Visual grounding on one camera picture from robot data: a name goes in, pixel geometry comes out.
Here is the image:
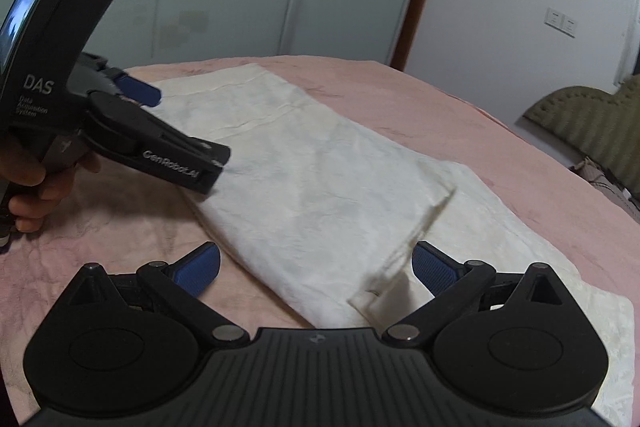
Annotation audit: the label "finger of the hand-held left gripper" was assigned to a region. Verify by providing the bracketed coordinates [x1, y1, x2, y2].
[72, 52, 162, 108]
[85, 91, 232, 196]

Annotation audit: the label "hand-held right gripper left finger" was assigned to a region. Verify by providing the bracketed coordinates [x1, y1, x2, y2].
[62, 241, 251, 350]

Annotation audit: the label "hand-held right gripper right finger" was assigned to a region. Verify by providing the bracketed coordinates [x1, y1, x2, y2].
[382, 241, 576, 349]

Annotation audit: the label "white pants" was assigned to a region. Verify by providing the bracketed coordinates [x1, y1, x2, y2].
[142, 63, 636, 410]

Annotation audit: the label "person's left hand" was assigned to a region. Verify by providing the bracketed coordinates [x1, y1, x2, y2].
[0, 141, 102, 234]

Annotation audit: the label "pink blanket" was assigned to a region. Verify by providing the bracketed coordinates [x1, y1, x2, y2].
[0, 54, 640, 427]

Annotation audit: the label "patterned pillow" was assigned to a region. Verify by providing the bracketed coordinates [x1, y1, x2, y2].
[569, 156, 640, 220]

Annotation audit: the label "olive padded headboard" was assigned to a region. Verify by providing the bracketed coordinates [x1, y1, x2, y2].
[521, 74, 640, 200]

